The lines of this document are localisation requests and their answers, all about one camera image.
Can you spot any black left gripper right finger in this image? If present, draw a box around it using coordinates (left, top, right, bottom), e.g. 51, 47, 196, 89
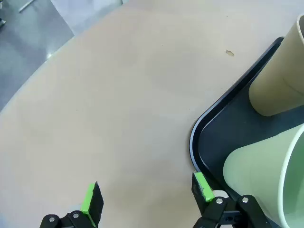
191, 172, 271, 228

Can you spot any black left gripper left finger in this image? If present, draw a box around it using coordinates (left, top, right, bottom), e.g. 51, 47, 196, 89
39, 181, 105, 228

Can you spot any light green tall cup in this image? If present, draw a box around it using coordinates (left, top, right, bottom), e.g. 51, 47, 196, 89
223, 123, 304, 228

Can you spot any brown tall cup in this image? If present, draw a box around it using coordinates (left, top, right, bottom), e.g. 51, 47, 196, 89
248, 13, 304, 117

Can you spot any black plastic tray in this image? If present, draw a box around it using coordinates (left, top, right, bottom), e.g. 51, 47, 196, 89
189, 36, 304, 228

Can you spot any thin grey metal bar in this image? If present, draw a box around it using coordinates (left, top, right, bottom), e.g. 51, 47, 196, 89
18, 0, 36, 13

